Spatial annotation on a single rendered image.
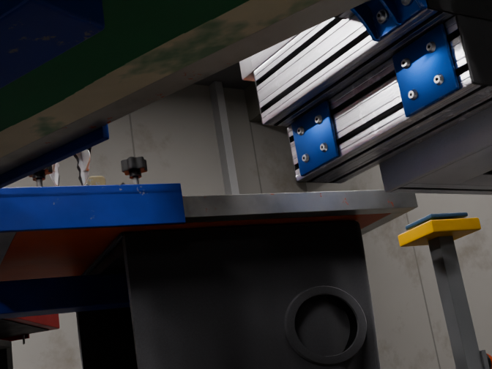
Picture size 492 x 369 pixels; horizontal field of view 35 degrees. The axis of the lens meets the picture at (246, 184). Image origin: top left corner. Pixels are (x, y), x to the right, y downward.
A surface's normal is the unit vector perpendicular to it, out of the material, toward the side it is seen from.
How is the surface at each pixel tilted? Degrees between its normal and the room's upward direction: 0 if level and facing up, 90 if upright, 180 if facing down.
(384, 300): 90
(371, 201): 90
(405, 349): 90
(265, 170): 90
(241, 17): 180
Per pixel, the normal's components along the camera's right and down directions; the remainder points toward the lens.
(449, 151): -0.84, -0.02
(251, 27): 0.15, 0.95
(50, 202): 0.39, -0.32
